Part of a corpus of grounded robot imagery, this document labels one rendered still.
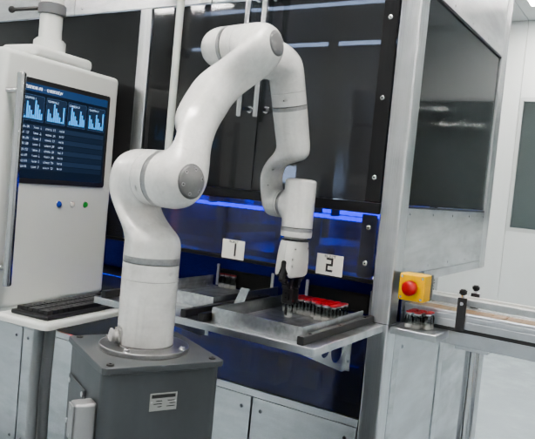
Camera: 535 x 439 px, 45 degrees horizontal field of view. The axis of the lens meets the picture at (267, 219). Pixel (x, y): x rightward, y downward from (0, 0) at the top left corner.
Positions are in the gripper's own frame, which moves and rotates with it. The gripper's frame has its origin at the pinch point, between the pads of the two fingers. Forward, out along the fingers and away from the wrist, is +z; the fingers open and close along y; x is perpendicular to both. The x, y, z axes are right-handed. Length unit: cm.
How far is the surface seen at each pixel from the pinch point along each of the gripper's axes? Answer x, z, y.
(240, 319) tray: -1.0, 4.0, 21.5
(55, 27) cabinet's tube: -84, -72, 16
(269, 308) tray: -9.2, 5.9, -5.2
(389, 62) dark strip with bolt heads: 15, -66, -16
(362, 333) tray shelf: 21.0, 6.3, -1.9
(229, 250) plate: -32.3, -7.5, -15.4
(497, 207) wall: -59, -29, -475
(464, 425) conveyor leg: 42, 32, -31
